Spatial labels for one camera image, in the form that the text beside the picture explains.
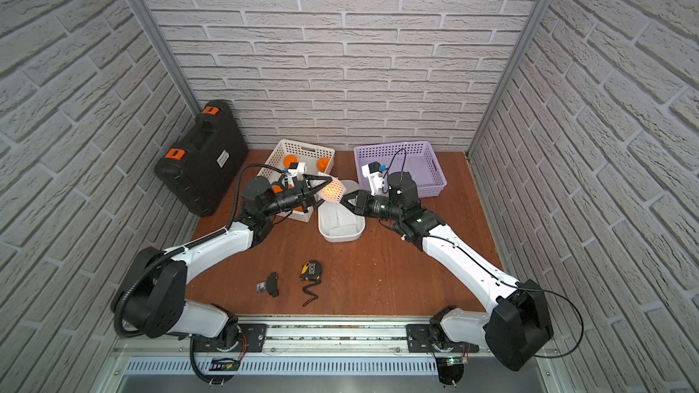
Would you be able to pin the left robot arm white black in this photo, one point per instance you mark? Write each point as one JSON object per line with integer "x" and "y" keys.
{"x": 151, "y": 300}

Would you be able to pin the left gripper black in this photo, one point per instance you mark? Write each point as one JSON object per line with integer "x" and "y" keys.
{"x": 303, "y": 194}

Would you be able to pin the white perforated plastic basket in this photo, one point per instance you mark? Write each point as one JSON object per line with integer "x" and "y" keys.
{"x": 305, "y": 152}

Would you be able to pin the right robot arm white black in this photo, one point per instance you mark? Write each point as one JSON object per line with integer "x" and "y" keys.
{"x": 516, "y": 323}

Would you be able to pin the white foam net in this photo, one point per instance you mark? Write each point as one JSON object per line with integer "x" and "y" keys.
{"x": 343, "y": 224}

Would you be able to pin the white plastic tub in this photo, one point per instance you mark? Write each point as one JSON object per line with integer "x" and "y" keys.
{"x": 326, "y": 214}

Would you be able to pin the aluminium mounting rail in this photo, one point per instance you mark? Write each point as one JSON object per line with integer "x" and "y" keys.
{"x": 295, "y": 346}

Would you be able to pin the black plastic tool case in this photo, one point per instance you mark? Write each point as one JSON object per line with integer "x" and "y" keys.
{"x": 199, "y": 168}

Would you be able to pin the yellow black tape measure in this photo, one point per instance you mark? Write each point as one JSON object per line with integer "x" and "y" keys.
{"x": 311, "y": 271}

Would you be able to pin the purple perforated plastic basket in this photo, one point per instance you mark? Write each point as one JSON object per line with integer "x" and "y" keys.
{"x": 415, "y": 157}

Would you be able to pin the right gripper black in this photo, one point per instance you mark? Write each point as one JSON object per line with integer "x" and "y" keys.
{"x": 362, "y": 205}

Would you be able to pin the small black gripper part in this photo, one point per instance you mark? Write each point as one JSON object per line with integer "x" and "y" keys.
{"x": 269, "y": 285}

